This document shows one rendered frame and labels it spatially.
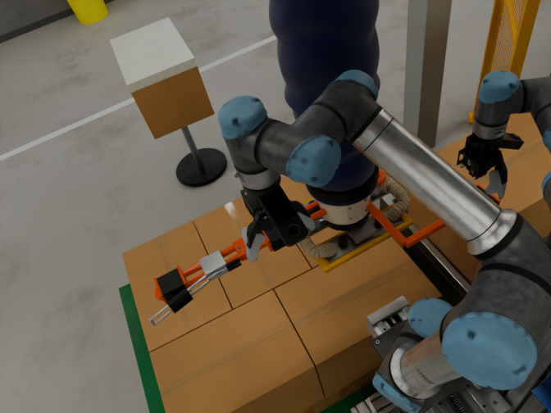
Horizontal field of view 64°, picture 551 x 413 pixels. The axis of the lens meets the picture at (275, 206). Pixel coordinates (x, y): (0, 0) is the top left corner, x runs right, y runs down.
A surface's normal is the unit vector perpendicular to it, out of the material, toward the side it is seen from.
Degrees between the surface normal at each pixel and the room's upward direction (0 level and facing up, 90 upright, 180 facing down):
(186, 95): 90
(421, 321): 8
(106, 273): 0
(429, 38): 90
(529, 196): 0
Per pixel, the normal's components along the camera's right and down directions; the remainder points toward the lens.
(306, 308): -0.18, -0.63
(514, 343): 0.14, -0.39
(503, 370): -0.58, 0.61
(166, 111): 0.40, 0.65
